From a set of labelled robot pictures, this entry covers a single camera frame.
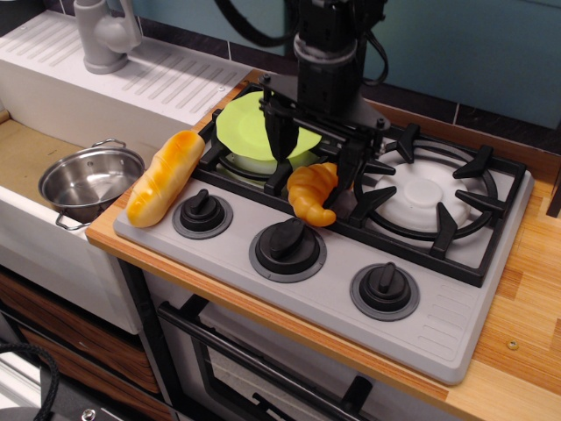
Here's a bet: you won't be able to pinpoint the orange toy croissant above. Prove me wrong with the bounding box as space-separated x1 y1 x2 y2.
287 162 338 227

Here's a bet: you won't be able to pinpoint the white right burner cap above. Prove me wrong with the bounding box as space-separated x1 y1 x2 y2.
374 150 471 232

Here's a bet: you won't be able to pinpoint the toy oven door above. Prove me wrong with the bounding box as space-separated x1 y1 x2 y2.
153 292 448 420

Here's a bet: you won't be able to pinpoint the grey toy faucet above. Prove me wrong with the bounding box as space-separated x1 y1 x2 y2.
74 0 142 75

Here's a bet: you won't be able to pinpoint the white toy sink unit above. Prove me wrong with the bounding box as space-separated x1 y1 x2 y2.
1 11 249 334

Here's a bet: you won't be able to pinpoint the black stove knob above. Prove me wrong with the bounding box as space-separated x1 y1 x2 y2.
350 262 420 322
173 189 233 240
249 218 327 283

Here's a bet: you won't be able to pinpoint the white burner cap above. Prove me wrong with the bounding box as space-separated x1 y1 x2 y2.
374 150 471 232
218 151 319 186

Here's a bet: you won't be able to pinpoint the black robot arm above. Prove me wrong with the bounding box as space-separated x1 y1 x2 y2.
217 1 390 192

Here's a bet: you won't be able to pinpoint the black left stove knob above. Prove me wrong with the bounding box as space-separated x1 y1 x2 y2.
173 189 233 240

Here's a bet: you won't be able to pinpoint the black braided cable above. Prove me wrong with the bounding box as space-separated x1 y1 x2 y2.
0 341 60 421

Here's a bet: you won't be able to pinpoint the black right stove knob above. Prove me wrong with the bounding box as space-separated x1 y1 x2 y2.
350 262 420 322

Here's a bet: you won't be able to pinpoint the white left burner cap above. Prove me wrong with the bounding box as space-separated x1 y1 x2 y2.
218 151 319 186

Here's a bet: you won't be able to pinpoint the black burner grate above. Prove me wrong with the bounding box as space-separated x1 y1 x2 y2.
330 124 534 288
190 87 374 220

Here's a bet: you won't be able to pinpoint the small steel pot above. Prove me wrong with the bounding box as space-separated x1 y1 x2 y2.
38 139 145 231

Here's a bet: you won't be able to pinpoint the toy bread loaf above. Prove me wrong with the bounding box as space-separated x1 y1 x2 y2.
125 131 205 228

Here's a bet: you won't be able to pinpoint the wooden drawer fronts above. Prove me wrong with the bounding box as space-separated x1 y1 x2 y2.
1 268 172 420

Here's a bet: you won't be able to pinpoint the grey toy stove top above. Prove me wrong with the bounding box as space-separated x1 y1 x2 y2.
112 111 535 387

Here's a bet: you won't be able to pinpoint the black middle stove knob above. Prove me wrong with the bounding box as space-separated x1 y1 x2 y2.
249 218 327 283

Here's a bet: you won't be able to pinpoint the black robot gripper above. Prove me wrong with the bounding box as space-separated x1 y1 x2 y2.
259 43 387 189

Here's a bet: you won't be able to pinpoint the black left burner grate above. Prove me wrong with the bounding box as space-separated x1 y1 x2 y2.
190 87 374 220

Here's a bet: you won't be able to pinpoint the black right burner grate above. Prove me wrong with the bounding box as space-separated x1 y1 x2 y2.
330 124 534 288

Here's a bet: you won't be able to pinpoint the light green plastic plate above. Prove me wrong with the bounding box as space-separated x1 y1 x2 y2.
215 90 329 162

